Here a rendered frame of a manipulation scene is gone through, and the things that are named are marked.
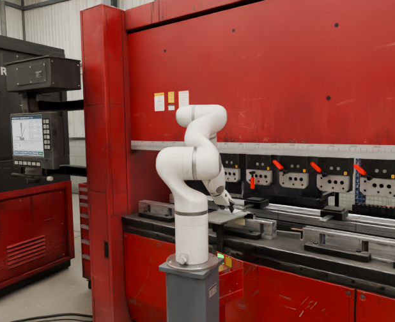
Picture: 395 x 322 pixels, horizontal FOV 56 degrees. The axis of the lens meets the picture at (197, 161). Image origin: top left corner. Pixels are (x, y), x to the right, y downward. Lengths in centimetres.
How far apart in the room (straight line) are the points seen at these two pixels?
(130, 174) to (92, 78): 71
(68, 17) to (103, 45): 653
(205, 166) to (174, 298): 48
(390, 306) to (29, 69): 240
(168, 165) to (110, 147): 133
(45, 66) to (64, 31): 664
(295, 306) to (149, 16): 193
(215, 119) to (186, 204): 44
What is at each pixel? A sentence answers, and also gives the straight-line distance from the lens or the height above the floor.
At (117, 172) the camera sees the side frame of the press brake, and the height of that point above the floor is 119.
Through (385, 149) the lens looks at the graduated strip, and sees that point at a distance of 182.
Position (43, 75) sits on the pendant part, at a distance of 257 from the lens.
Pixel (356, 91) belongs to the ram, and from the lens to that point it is 185.
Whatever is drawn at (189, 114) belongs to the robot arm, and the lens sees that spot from 163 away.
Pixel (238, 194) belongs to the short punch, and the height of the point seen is 110.
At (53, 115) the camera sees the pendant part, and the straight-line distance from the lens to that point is 248.
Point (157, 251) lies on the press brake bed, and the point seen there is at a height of 69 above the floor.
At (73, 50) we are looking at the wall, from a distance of 890.
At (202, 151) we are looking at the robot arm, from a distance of 128.
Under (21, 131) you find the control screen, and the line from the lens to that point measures 274.
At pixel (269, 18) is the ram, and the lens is 208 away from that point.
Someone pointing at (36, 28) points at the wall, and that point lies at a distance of 989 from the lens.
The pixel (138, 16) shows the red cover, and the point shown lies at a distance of 268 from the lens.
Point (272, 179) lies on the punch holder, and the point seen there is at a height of 120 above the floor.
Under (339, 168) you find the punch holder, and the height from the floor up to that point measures 129.
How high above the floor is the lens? 149
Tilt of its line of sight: 5 degrees down
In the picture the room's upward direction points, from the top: 1 degrees counter-clockwise
